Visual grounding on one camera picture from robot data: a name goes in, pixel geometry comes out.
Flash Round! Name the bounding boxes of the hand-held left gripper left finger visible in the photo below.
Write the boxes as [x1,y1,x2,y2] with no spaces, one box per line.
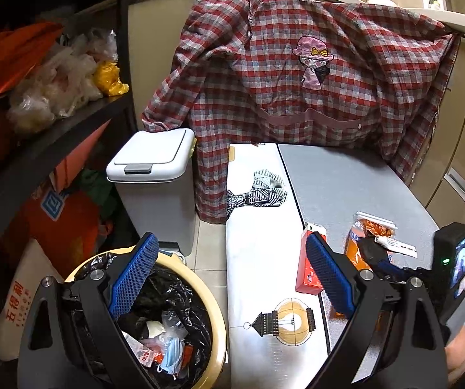
[18,232,160,389]

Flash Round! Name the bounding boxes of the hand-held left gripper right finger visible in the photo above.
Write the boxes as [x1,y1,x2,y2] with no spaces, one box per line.
[305,232,448,389]

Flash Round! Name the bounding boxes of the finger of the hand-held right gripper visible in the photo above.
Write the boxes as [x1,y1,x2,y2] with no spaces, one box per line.
[374,259,433,284]
[357,237,395,269]

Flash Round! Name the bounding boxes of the white printed wrapper strip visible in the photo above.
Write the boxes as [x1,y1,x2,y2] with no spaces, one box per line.
[374,236,417,258]

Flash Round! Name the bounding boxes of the red cardboard box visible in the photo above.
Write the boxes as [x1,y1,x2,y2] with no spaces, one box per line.
[295,224,327,296]

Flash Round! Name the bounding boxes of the beige bin with black bag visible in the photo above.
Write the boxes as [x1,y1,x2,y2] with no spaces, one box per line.
[62,249,229,389]

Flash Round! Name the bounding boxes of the clear plastic wrapper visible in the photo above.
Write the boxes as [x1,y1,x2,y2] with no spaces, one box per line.
[161,310,188,339]

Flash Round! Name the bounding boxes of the red and white milk carton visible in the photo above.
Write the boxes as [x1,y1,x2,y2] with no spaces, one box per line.
[125,332,156,369]

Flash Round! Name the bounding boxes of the blue face mask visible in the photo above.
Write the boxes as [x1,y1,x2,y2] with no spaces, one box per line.
[155,338,186,375]

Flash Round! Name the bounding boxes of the person's right hand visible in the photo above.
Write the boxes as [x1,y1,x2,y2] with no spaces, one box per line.
[445,326,465,383]

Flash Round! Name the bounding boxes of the white printed table mat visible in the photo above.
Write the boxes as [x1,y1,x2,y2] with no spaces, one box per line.
[225,144,332,389]

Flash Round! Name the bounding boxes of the orange cardboard box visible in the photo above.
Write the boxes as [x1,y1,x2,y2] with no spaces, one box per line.
[3,122,112,266]

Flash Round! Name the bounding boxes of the green plastic bag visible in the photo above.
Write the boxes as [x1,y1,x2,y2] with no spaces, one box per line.
[79,168,120,215]

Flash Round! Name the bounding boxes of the white lidded pedal bin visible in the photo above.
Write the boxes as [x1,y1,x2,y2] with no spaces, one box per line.
[106,127,197,258]

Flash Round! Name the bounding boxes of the white printed sack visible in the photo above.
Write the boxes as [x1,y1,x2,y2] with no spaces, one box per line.
[0,237,65,361]

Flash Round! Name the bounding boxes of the black shelf rack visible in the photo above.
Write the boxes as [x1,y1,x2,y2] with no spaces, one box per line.
[0,0,140,252]

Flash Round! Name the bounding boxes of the red plaid shirt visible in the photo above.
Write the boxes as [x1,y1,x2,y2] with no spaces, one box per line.
[141,0,462,223]

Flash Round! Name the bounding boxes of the yellow plastic bag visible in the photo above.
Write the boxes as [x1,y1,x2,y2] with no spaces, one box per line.
[94,61,130,98]

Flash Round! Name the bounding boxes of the clear plastic bags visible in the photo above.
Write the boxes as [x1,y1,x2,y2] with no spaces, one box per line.
[6,28,120,134]

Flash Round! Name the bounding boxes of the beige kitchen cabinet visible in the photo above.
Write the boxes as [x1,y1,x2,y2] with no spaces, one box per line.
[127,0,465,252]

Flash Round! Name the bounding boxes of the orange plastic bag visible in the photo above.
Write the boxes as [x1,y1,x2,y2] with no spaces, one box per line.
[0,22,65,106]

